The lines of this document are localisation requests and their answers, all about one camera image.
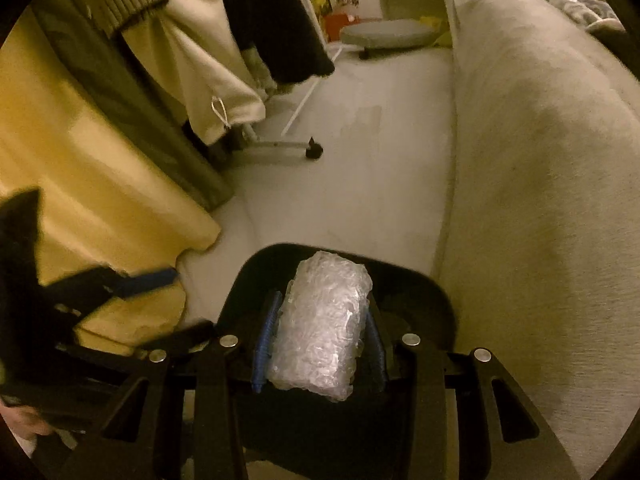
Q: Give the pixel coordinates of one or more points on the bubble wrap bundle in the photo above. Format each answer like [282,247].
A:
[317,340]

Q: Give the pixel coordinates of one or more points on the grey round floor cushion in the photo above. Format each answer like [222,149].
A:
[377,36]

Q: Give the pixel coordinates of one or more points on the black hanging garment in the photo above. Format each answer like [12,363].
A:
[283,35]

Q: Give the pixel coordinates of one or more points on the white rolling clothes rack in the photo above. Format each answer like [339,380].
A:
[246,136]

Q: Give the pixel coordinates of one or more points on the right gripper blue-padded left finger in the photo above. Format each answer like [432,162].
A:
[264,334]

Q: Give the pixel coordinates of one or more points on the olive green jacket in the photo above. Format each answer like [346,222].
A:
[125,95]

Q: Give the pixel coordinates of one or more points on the yellow item on floor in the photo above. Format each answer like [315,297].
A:
[440,29]

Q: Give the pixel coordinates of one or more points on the black plastic trash bin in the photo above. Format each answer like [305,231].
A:
[368,435]

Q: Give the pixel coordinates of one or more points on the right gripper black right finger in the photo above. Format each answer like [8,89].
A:
[374,348]

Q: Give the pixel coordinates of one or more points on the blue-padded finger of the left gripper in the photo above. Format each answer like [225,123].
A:
[139,284]

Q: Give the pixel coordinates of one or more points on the blue patterned duvet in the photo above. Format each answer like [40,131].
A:
[590,15]

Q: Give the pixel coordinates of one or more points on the grey bed with mattress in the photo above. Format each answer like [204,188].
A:
[541,257]

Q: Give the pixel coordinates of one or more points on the cream hanging trousers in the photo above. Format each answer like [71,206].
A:
[188,48]

